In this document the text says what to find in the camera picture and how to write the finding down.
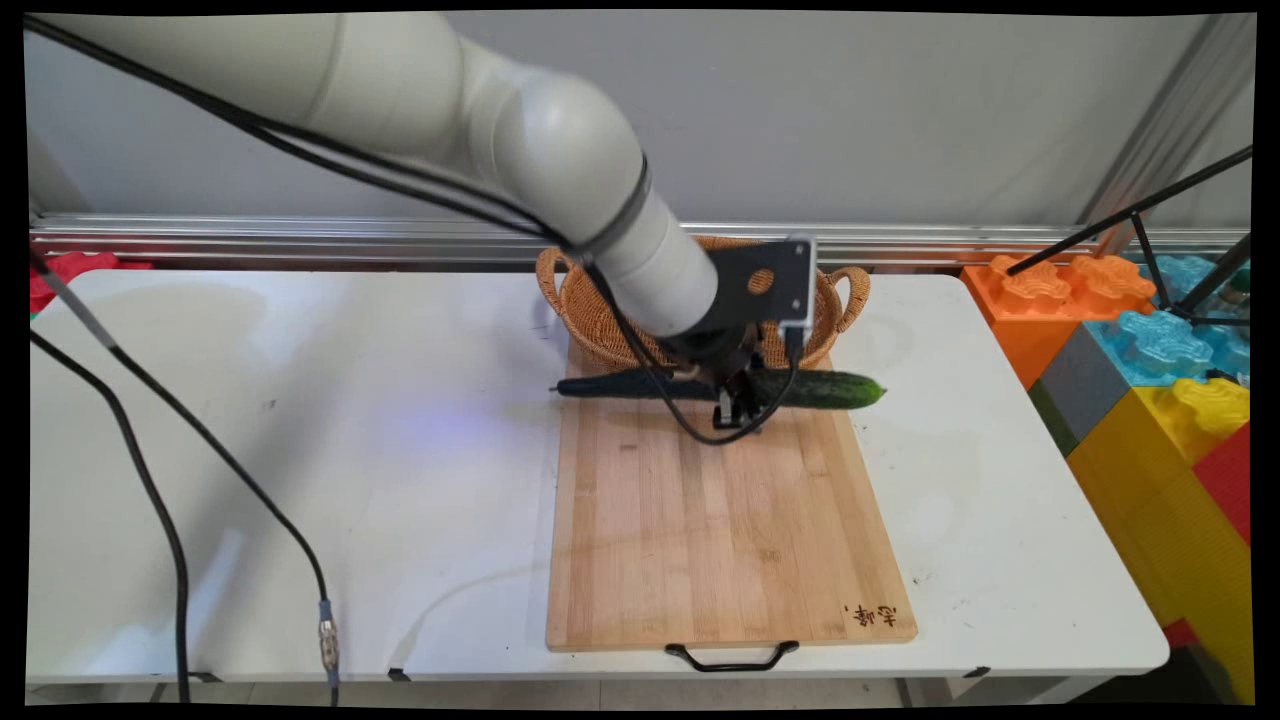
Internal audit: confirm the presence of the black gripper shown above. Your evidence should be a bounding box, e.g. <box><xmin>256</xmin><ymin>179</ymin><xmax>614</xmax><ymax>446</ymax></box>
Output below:
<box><xmin>660</xmin><ymin>322</ymin><xmax>776</xmax><ymax>432</ymax></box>

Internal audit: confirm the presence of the long green cucumber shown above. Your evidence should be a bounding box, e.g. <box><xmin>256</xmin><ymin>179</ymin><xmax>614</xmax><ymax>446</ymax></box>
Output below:
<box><xmin>554</xmin><ymin>366</ymin><xmax>889</xmax><ymax>411</ymax></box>

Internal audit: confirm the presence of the wooden cutting board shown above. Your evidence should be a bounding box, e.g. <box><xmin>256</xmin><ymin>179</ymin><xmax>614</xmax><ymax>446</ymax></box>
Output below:
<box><xmin>546</xmin><ymin>352</ymin><xmax>919</xmax><ymax>653</ymax></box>

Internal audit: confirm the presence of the woven wicker basket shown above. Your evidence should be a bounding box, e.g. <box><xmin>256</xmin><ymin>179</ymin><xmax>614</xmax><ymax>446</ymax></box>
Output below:
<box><xmin>536</xmin><ymin>234</ymin><xmax>872</xmax><ymax>373</ymax></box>

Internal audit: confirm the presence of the orange giant building block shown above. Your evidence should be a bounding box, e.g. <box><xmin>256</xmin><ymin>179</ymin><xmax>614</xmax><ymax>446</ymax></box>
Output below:
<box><xmin>961</xmin><ymin>254</ymin><xmax>1159</xmax><ymax>391</ymax></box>

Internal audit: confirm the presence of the grey giant building block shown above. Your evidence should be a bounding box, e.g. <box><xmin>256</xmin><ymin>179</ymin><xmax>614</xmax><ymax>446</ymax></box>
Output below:
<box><xmin>1030</xmin><ymin>324</ymin><xmax>1131</xmax><ymax>457</ymax></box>

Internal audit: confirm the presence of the blue giant building block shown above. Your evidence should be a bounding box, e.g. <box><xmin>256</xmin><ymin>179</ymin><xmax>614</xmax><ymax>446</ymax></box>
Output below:
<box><xmin>1084</xmin><ymin>254</ymin><xmax>1253</xmax><ymax>389</ymax></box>

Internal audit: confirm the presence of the yellow giant building block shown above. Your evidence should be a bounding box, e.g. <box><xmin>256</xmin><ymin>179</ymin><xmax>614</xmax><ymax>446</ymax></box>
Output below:
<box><xmin>1066</xmin><ymin>378</ymin><xmax>1255</xmax><ymax>705</ymax></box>

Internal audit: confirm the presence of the black tripod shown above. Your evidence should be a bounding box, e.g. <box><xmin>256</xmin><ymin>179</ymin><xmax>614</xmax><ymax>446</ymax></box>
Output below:
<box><xmin>1005</xmin><ymin>146</ymin><xmax>1255</xmax><ymax>329</ymax></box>

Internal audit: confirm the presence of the red giant building block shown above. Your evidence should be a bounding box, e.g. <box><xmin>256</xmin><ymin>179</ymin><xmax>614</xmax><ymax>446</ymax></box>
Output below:
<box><xmin>1192</xmin><ymin>424</ymin><xmax>1253</xmax><ymax>547</ymax></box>

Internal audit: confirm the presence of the red flat building block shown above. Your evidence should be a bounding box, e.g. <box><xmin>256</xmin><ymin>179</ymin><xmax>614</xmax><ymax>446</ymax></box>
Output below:
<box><xmin>30</xmin><ymin>251</ymin><xmax>153</xmax><ymax>315</ymax></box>

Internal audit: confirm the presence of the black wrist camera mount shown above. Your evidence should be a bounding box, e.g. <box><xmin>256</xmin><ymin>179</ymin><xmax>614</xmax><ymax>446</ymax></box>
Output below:
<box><xmin>700</xmin><ymin>236</ymin><xmax>818</xmax><ymax>339</ymax></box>

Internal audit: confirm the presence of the black cutting board handle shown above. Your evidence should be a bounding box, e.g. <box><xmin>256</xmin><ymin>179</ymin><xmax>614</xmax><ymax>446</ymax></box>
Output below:
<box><xmin>666</xmin><ymin>641</ymin><xmax>801</xmax><ymax>673</ymax></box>

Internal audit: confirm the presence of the aluminium rail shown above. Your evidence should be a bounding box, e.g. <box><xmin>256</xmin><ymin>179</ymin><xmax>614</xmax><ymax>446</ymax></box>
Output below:
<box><xmin>30</xmin><ymin>212</ymin><xmax>1251</xmax><ymax>273</ymax></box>

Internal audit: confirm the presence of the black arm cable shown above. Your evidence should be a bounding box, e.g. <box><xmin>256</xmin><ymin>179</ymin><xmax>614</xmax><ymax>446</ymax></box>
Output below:
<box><xmin>24</xmin><ymin>14</ymin><xmax>803</xmax><ymax>447</ymax></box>

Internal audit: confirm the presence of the black cable with metal connector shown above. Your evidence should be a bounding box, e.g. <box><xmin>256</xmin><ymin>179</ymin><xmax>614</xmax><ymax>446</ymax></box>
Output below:
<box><xmin>28</xmin><ymin>246</ymin><xmax>343</xmax><ymax>707</ymax></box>

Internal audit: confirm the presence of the thin black cable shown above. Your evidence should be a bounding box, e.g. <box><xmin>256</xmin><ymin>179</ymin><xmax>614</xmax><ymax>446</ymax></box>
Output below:
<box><xmin>28</xmin><ymin>330</ymin><xmax>193</xmax><ymax>705</ymax></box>

